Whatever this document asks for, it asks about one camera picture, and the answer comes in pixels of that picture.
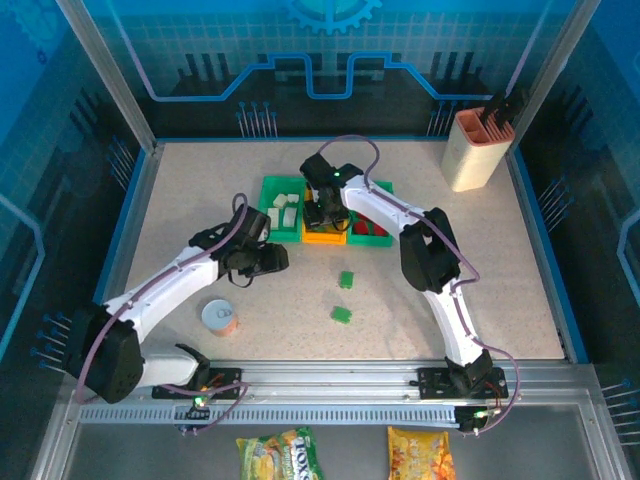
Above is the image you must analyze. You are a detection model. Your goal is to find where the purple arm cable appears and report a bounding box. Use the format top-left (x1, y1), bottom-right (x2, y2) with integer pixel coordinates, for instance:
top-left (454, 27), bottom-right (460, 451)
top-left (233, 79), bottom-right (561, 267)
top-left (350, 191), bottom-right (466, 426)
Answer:
top-left (74, 193), bottom-right (251, 436)
top-left (317, 133), bottom-right (521, 436)

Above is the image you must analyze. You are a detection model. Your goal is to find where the green yellow snack bag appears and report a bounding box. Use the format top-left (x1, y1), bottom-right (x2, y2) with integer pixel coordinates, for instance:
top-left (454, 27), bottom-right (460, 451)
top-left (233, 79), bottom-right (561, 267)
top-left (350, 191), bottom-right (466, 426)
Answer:
top-left (234, 425), bottom-right (326, 480)

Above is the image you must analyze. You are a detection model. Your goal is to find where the aluminium frame beam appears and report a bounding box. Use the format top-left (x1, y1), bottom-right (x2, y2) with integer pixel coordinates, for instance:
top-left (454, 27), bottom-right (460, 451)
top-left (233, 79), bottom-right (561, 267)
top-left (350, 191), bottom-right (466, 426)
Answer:
top-left (59, 358), bottom-right (601, 404)

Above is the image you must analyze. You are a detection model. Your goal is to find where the tin can with pull tab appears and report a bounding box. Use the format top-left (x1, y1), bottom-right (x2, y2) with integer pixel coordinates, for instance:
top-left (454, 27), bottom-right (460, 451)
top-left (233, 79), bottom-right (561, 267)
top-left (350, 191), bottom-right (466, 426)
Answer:
top-left (201, 298), bottom-right (240, 339)

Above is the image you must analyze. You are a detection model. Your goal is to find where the slotted aluminium cable duct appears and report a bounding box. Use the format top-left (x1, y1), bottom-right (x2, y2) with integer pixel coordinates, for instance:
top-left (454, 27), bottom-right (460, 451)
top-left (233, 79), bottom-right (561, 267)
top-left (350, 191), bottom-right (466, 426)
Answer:
top-left (78, 403), bottom-right (461, 427)

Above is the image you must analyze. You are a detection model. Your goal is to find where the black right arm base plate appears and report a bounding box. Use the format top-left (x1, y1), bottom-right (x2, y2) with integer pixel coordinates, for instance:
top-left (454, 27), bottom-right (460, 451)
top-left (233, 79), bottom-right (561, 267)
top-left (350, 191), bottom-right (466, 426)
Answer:
top-left (416, 366), bottom-right (506, 401)

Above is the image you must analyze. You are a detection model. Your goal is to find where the black utensil handle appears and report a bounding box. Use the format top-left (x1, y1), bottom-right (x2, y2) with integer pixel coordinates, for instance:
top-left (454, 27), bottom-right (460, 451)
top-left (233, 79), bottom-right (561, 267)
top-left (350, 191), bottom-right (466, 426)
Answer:
top-left (499, 88), bottom-right (529, 125)
top-left (481, 92), bottom-right (504, 126)

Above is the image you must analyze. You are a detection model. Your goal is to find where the yellow orange snack bag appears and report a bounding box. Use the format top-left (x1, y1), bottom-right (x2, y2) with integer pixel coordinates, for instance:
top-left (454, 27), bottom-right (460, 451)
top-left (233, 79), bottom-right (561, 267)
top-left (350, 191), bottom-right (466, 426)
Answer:
top-left (387, 425), bottom-right (457, 480)

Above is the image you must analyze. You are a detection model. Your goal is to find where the beige utensil holder pink rim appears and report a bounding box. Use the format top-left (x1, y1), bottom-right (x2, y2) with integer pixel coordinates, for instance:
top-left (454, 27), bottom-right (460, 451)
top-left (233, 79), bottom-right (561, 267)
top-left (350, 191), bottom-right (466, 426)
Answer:
top-left (440, 107), bottom-right (516, 192)

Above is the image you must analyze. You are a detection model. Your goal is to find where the green plastic bin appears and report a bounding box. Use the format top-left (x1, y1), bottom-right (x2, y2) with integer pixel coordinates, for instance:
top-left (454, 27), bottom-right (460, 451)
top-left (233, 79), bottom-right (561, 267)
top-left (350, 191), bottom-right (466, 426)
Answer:
top-left (257, 174), bottom-right (309, 245)
top-left (346, 180), bottom-right (396, 249)

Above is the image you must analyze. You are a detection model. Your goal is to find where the aluminium frame post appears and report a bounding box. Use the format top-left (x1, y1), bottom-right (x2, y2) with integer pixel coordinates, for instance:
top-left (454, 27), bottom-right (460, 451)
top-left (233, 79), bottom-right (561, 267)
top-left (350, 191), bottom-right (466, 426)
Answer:
top-left (508, 0), bottom-right (601, 151)
top-left (54, 0), bottom-right (166, 152)

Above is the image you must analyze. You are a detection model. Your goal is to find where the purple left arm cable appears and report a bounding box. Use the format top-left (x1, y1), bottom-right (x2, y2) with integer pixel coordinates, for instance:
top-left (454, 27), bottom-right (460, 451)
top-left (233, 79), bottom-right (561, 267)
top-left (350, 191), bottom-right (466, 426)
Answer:
top-left (74, 193), bottom-right (251, 436)

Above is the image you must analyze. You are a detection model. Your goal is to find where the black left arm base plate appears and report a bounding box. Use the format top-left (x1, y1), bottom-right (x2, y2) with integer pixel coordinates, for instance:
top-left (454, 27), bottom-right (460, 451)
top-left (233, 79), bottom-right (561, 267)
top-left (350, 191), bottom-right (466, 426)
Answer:
top-left (151, 367), bottom-right (244, 401)

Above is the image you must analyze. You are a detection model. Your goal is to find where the yellow plastic bin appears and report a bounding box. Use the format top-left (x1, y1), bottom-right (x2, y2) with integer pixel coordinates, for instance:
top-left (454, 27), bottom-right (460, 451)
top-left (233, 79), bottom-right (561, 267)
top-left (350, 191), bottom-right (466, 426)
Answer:
top-left (301, 182), bottom-right (350, 246)

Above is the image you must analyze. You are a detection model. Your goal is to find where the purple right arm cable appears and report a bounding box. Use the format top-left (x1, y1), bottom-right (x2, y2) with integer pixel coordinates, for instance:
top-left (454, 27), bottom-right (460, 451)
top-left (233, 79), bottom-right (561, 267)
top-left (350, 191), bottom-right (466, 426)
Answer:
top-left (317, 133), bottom-right (521, 436)

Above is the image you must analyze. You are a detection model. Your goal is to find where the black connector block green light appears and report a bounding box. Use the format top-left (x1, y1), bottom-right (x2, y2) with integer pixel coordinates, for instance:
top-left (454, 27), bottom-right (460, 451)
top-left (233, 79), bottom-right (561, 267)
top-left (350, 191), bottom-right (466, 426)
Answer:
top-left (454, 405), bottom-right (501, 436)
top-left (172, 394), bottom-right (214, 436)

